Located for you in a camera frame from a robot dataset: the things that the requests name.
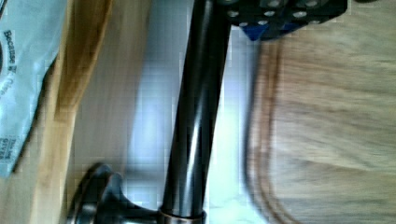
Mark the snack bag in drawer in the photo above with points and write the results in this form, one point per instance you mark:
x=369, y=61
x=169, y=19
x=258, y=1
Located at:
x=30, y=33

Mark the light wooden drawer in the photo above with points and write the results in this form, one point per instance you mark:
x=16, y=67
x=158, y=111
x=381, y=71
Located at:
x=112, y=98

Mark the dark wooden cutting board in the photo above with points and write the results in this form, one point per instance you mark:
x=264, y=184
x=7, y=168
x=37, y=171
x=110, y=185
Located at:
x=321, y=142

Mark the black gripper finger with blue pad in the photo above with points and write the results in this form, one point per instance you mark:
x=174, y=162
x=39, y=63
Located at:
x=267, y=20

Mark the dark metal drawer handle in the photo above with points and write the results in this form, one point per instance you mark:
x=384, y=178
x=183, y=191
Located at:
x=99, y=199

